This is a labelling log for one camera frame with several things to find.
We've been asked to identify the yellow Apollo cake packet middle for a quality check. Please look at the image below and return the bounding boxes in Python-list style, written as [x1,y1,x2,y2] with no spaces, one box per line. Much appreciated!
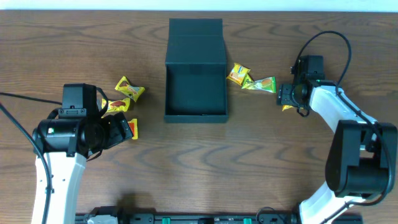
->
[101,98,131,113]

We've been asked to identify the yellow Julie's peanut butter packet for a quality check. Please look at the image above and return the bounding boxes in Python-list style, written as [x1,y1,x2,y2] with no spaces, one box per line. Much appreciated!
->
[282,105,293,111]

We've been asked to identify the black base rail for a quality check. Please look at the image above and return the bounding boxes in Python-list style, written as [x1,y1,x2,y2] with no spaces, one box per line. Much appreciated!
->
[74,205,364,224]

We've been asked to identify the yellow Apollo cake packet far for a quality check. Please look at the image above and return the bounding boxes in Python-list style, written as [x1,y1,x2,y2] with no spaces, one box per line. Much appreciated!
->
[115,76,146,102]

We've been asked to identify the yellow Le-mond biscuit packet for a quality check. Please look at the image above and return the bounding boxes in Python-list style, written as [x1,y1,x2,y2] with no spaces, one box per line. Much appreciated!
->
[226,63,251,86]

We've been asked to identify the green yellow snack packet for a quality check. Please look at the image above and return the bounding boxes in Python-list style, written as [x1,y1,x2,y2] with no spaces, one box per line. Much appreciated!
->
[241,75,276,93]

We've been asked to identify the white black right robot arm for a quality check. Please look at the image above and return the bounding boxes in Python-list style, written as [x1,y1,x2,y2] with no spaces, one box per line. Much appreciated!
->
[277,80,397,223]

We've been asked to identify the black open gift box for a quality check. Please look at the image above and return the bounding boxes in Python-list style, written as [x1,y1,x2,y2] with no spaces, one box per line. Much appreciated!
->
[164,19,228,123]

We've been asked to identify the yellow orange snack packet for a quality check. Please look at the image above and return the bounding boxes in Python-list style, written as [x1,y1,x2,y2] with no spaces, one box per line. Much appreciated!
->
[128,118,138,140]

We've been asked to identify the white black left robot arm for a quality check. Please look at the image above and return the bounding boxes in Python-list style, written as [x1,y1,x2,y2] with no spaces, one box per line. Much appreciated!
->
[32,110,133,223]

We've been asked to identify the yellow apollo cake packet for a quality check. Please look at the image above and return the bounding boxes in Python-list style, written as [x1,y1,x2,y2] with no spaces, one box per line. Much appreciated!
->
[115,76,146,102]
[101,98,131,113]

